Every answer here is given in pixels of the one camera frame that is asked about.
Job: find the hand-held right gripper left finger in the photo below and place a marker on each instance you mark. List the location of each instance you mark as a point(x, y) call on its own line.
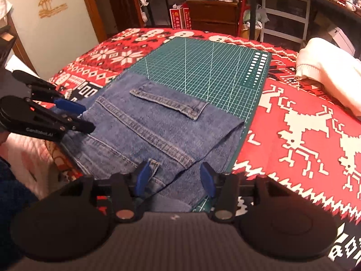
point(142, 179)

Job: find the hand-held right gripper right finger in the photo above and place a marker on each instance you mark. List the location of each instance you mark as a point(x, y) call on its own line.
point(207, 179)

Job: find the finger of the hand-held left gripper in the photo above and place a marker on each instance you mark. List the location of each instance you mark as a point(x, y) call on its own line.
point(81, 125)
point(70, 106)

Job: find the blue denim shorts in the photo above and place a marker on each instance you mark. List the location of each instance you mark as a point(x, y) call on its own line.
point(141, 135)

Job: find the pink quilted bedding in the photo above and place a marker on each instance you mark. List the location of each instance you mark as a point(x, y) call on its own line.
point(25, 158)

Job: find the red patterned blanket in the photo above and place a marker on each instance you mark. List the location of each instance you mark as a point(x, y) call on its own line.
point(296, 132)

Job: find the brown wooden door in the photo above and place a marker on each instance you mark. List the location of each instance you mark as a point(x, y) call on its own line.
point(112, 5)

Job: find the green cutting mat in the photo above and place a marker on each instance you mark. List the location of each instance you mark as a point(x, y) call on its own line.
point(211, 67)

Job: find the red printed carton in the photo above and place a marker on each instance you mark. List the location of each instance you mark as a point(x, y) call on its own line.
point(176, 18)
point(187, 17)

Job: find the brown paper bag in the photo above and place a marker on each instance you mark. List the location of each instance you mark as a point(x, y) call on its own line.
point(254, 34)

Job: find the brown wooden drawer cabinet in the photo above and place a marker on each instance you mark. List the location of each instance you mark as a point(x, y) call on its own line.
point(214, 17)

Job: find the white plastic bag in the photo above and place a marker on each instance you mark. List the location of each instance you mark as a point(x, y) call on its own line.
point(255, 18)

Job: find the white knit sweater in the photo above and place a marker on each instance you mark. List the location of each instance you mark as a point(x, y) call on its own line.
point(332, 67)

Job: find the white plastic drawer unit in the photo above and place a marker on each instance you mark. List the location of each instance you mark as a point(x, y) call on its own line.
point(284, 17)

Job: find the white shoe box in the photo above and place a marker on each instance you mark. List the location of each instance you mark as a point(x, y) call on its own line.
point(342, 41)

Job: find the brown wooden frame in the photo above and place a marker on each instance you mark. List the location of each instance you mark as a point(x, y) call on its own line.
point(19, 48)

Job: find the black metal frame desk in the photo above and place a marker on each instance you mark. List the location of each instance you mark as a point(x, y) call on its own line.
point(324, 0)

